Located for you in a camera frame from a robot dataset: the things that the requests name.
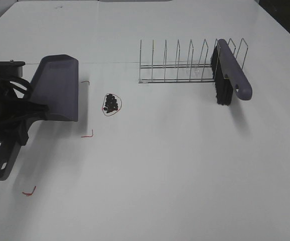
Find pile of coffee beans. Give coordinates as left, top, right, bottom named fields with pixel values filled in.
left=103, top=94, right=118, bottom=113

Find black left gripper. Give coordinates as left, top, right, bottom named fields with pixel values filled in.
left=0, top=77, right=49, bottom=146

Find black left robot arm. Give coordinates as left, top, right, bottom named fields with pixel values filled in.
left=0, top=70, right=49, bottom=146

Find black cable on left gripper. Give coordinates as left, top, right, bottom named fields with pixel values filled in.
left=2, top=76, right=34, bottom=100

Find grey plastic dustpan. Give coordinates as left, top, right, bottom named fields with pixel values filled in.
left=0, top=54, right=79, bottom=181

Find grey brush black bristles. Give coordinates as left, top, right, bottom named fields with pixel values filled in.
left=211, top=39, right=252, bottom=105

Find grey camera on left wrist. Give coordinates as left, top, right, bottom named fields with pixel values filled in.
left=0, top=60, right=26, bottom=79

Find metal wire dish rack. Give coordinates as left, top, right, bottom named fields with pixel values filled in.
left=138, top=38, right=249, bottom=84

